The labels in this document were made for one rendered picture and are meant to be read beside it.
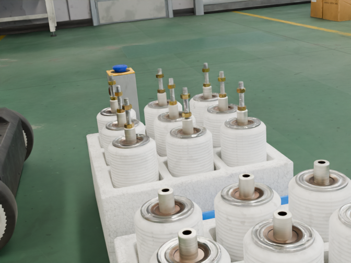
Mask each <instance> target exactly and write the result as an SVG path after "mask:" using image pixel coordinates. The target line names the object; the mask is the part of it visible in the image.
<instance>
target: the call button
mask: <svg viewBox="0 0 351 263"><path fill-rule="evenodd" d="M112 68H113V70H114V72H116V73H119V72H124V71H126V69H127V65H115V66H113V67H112Z"/></svg>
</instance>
